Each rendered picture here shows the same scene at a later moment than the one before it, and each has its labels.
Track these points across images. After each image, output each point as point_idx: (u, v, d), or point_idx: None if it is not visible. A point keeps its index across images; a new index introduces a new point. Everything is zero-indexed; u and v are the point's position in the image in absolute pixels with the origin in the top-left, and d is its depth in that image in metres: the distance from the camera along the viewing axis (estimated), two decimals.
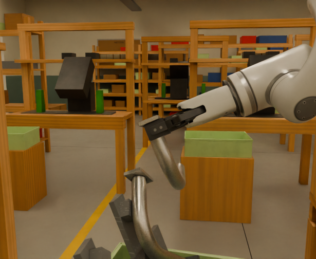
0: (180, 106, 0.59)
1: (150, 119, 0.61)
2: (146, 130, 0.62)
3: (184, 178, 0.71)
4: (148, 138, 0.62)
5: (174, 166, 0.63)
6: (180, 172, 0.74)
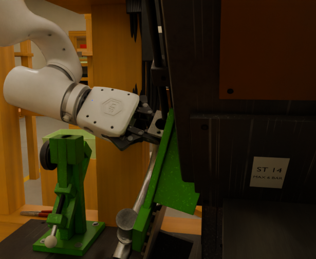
0: (138, 95, 0.65)
1: None
2: None
3: (142, 185, 0.70)
4: None
5: None
6: (138, 198, 0.67)
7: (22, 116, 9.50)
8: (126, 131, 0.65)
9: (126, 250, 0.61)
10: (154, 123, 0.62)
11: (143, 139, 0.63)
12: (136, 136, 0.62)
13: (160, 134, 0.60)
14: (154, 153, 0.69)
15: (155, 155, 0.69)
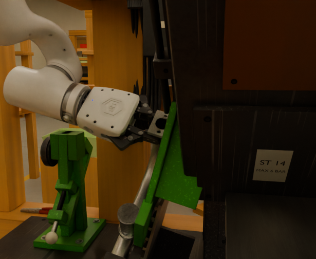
0: (138, 96, 0.66)
1: (164, 112, 0.64)
2: None
3: (140, 185, 0.70)
4: None
5: None
6: (136, 199, 0.67)
7: (22, 116, 9.50)
8: (126, 131, 0.65)
9: (123, 250, 0.60)
10: (154, 122, 0.62)
11: (143, 139, 0.63)
12: (136, 135, 0.62)
13: (160, 133, 0.60)
14: (153, 153, 0.69)
15: (154, 155, 0.69)
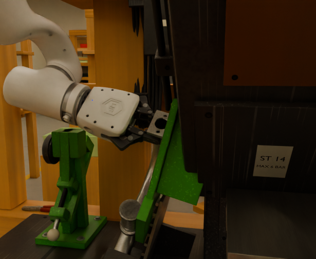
0: (138, 96, 0.66)
1: (164, 112, 0.64)
2: None
3: (142, 186, 0.70)
4: None
5: None
6: (138, 199, 0.67)
7: (22, 116, 9.50)
8: (126, 131, 0.65)
9: (124, 250, 0.60)
10: (154, 122, 0.62)
11: (143, 139, 0.63)
12: (136, 136, 0.62)
13: (159, 133, 0.60)
14: (154, 153, 0.69)
15: (155, 155, 0.69)
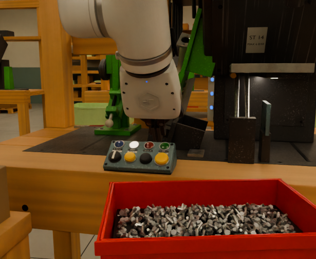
0: (179, 114, 0.57)
1: (186, 34, 0.96)
2: (162, 137, 0.65)
3: None
4: None
5: None
6: None
7: (30, 108, 9.84)
8: None
9: None
10: (181, 39, 0.94)
11: None
12: (145, 120, 0.62)
13: (184, 45, 0.93)
14: (179, 66, 1.01)
15: (180, 67, 1.01)
